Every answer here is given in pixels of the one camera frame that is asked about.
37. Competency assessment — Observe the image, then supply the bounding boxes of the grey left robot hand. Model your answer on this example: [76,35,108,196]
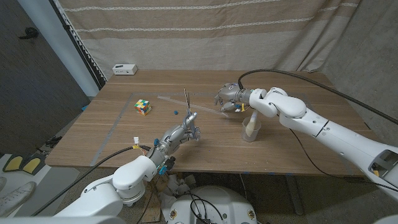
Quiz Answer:
[147,111,202,167]

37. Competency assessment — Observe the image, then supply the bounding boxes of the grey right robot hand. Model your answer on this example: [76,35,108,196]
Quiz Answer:
[213,82,252,113]

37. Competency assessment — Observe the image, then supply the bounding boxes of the clear tape strip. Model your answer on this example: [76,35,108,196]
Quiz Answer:
[157,95,230,118]

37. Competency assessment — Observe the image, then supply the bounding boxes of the orange and grey scissors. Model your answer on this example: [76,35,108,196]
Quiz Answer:
[183,88,201,142]

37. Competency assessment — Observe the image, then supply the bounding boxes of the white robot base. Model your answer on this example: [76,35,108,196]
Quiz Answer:
[167,185,258,224]

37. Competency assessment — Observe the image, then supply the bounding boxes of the Rubik's cube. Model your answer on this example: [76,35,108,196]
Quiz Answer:
[134,99,152,116]

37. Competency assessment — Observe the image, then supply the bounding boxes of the cream curved stick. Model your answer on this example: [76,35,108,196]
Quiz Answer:
[245,110,259,137]

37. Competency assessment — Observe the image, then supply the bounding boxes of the clear plastic cup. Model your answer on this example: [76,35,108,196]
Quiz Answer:
[241,116,262,143]

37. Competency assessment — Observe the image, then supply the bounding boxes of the crumpled white paper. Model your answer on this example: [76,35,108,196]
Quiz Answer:
[158,174,197,218]

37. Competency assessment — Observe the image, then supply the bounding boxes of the beige striped curtain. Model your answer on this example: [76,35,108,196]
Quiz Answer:
[57,0,361,80]

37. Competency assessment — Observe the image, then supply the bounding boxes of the white power strip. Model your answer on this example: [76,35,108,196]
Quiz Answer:
[112,63,139,76]

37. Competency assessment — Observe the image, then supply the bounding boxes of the black floor clutter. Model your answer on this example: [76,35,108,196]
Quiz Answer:
[45,136,63,149]

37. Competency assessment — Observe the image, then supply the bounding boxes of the grey metal table leg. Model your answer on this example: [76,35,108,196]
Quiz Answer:
[284,175,304,216]

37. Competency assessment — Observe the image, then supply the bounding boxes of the black zigzag edge strip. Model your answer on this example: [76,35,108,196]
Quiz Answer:
[49,0,108,91]

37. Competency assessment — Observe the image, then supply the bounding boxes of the yellow and black foot pedal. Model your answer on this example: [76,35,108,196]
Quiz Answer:
[21,156,43,175]
[2,154,24,173]

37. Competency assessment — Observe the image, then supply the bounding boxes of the white sneaker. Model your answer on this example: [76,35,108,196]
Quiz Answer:
[0,180,37,217]

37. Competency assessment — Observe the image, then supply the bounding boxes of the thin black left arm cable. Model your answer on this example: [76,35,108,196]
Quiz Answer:
[135,175,161,224]

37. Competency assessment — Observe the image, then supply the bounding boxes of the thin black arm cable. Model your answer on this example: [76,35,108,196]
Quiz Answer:
[135,175,161,224]
[289,128,398,193]

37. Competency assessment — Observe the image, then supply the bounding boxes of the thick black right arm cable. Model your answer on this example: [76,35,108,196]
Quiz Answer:
[237,68,398,126]

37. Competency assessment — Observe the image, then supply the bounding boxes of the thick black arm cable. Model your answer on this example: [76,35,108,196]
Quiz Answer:
[237,68,398,126]
[30,145,152,217]

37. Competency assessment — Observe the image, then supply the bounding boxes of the black looped base cable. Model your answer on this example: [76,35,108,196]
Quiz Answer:
[185,192,224,224]

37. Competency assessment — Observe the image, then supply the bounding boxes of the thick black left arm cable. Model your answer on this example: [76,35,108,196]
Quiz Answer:
[30,145,152,217]

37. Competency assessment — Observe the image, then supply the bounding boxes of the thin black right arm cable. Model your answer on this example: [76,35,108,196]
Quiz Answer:
[289,128,398,193]

